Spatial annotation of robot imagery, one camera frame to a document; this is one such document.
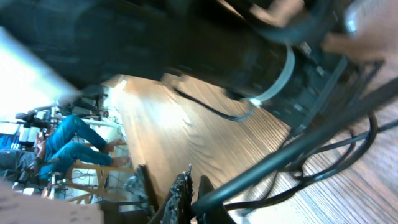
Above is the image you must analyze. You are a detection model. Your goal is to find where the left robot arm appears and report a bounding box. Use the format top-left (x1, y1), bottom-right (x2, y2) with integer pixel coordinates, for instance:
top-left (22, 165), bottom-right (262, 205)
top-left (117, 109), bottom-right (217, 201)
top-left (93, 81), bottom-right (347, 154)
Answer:
top-left (1, 0), bottom-right (384, 134)

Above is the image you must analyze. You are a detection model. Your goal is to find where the seated person in jeans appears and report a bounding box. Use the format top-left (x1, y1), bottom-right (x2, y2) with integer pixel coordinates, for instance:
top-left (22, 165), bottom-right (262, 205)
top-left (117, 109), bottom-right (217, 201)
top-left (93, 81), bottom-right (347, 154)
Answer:
top-left (1, 115), bottom-right (130, 182)

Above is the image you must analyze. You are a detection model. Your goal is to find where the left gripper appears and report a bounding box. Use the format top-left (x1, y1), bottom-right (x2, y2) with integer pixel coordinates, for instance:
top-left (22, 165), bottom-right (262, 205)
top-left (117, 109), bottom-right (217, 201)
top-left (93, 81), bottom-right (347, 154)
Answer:
top-left (261, 47), bottom-right (385, 136)

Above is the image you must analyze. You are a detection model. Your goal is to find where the wooden chair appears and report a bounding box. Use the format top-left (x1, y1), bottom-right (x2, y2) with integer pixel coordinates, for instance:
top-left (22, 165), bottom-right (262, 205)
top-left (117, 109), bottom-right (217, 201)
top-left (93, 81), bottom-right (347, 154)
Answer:
top-left (46, 139), bottom-right (137, 205)

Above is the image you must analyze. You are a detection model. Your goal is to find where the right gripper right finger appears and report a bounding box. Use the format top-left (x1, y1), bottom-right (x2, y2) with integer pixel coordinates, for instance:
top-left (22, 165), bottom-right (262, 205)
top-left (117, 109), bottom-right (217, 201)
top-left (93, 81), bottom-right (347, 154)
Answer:
top-left (196, 175), bottom-right (235, 224)

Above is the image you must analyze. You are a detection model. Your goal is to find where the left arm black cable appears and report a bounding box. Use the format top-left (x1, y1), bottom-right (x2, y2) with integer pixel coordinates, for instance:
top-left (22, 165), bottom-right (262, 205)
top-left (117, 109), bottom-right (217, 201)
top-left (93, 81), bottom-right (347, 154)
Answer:
top-left (172, 86), bottom-right (259, 123)

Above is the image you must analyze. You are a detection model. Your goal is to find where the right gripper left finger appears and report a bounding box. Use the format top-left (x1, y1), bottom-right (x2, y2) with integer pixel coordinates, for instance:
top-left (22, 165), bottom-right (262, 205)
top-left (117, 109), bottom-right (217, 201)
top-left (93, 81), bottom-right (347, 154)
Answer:
top-left (149, 164), bottom-right (193, 224)

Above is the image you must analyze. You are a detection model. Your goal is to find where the black thick USB cable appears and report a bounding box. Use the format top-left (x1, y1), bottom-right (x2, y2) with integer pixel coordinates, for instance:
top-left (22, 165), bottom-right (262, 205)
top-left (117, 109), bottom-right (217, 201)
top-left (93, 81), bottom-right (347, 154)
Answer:
top-left (191, 77), bottom-right (398, 218)

